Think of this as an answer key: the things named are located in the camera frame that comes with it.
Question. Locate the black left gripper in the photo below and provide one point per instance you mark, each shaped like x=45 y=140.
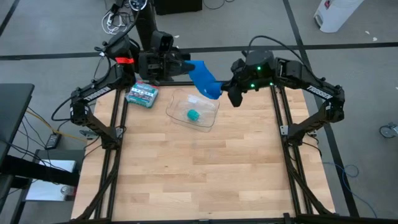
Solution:
x=155 y=67

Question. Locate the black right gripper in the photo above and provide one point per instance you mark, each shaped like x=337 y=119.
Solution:
x=241 y=76

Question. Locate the blue bandage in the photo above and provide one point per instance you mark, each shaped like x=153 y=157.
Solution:
x=203 y=81

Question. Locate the clear plastic bag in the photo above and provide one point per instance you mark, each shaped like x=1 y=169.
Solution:
x=194 y=99

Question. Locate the green bandage roll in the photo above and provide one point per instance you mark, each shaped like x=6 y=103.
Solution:
x=193 y=115

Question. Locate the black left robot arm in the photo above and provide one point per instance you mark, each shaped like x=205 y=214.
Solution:
x=93 y=93

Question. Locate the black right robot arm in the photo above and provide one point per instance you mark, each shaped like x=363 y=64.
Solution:
x=318 y=92

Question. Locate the black tower fan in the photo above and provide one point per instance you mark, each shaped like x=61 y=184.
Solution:
x=146 y=28

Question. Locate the green first aid kit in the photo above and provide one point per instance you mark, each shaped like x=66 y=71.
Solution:
x=142 y=95

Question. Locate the clear plastic tray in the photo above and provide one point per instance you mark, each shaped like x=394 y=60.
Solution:
x=177 y=115

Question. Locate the black equipment box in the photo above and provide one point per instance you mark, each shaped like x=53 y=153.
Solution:
x=177 y=6

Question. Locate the red tape strip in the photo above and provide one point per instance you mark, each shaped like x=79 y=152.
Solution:
x=124 y=60

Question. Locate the white paper tag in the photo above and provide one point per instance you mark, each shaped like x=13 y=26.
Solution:
x=101 y=54

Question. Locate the white power strip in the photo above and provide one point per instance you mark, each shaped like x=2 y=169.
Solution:
x=109 y=19

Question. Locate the white trash bin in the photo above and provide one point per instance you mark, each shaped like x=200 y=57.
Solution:
x=335 y=15

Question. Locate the black power adapter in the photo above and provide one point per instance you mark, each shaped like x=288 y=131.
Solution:
x=53 y=141

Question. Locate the caster wheel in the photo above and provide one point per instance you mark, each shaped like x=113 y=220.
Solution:
x=388 y=130

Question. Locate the glass jar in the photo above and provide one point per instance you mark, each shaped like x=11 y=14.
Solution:
x=65 y=189

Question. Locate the black desk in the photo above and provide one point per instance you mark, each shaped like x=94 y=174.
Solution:
x=14 y=109

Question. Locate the black stand beam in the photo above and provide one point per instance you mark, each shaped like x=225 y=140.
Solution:
x=37 y=171

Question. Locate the white panel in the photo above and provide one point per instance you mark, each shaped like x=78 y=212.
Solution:
x=43 y=191

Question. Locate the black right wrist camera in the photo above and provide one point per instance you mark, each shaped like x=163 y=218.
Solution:
x=235 y=96

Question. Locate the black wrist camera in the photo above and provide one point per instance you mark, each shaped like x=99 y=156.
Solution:
x=161 y=40
x=235 y=96

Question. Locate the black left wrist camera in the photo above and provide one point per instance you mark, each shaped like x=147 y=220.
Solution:
x=161 y=40

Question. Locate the silver corner bracket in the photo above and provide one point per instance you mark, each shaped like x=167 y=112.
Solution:
x=283 y=130

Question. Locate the grey metal bracket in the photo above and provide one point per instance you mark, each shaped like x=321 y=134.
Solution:
x=88 y=133

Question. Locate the black aluminium table frame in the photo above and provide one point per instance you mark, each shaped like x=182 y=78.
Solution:
x=342 y=220

